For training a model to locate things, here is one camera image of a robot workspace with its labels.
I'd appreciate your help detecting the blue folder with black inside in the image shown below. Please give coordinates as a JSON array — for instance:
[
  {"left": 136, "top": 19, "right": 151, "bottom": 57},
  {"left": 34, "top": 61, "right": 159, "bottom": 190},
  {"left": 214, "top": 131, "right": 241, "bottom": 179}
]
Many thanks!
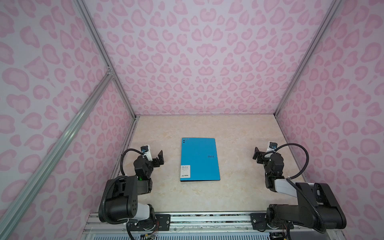
[{"left": 180, "top": 138, "right": 221, "bottom": 182}]

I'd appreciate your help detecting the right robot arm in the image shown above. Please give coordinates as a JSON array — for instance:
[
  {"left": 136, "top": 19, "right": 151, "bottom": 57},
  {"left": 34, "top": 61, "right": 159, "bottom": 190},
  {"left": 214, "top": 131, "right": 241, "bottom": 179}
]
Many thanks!
[{"left": 253, "top": 142, "right": 347, "bottom": 237}]

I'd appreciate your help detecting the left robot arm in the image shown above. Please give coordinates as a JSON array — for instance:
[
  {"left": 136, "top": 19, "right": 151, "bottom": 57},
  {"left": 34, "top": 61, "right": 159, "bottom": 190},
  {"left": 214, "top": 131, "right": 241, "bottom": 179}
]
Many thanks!
[{"left": 98, "top": 146, "right": 165, "bottom": 230}]

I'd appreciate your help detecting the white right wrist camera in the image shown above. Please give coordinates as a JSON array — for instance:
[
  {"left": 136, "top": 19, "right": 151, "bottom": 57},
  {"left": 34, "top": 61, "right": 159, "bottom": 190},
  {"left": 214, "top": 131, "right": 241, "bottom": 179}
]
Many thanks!
[{"left": 265, "top": 142, "right": 278, "bottom": 159}]

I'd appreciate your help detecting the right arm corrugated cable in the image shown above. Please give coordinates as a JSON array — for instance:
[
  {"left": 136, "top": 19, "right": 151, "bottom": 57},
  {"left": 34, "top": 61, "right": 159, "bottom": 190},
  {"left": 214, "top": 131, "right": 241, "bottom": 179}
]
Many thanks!
[{"left": 263, "top": 142, "right": 328, "bottom": 233}]

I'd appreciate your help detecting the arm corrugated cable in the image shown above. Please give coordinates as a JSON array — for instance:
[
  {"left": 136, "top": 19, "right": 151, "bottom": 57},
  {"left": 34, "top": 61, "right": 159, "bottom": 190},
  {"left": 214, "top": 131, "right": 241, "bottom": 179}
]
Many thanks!
[
  {"left": 119, "top": 148, "right": 145, "bottom": 177},
  {"left": 263, "top": 142, "right": 328, "bottom": 233}
]

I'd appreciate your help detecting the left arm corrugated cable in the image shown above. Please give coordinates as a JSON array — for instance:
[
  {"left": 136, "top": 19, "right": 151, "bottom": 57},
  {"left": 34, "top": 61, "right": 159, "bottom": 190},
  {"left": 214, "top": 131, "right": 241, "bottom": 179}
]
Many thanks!
[{"left": 119, "top": 148, "right": 145, "bottom": 177}]

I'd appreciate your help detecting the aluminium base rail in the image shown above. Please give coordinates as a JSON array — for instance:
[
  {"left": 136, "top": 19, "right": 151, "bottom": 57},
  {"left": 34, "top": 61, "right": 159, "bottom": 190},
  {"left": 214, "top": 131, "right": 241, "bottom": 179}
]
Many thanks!
[{"left": 81, "top": 212, "right": 345, "bottom": 240}]

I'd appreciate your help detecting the aluminium diagonal wall bar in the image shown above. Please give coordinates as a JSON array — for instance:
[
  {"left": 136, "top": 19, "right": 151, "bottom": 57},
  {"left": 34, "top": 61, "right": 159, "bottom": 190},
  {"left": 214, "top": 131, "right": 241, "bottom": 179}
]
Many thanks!
[{"left": 1, "top": 71, "right": 115, "bottom": 240}]

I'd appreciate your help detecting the aluminium corner post right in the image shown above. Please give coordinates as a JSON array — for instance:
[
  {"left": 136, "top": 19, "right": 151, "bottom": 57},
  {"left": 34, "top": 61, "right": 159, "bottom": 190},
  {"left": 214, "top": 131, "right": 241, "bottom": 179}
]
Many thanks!
[{"left": 274, "top": 0, "right": 344, "bottom": 119}]

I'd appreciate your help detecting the aluminium corner post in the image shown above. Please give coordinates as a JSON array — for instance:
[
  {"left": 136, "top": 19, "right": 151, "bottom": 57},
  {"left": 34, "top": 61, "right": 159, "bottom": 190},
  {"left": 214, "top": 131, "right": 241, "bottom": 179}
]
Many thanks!
[
  {"left": 73, "top": 0, "right": 137, "bottom": 120},
  {"left": 274, "top": 0, "right": 344, "bottom": 119}
]

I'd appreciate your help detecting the aluminium corner post left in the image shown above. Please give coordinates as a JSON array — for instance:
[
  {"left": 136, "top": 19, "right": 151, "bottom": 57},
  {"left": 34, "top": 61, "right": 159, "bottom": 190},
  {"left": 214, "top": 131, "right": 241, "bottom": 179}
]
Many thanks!
[{"left": 73, "top": 0, "right": 137, "bottom": 120}]

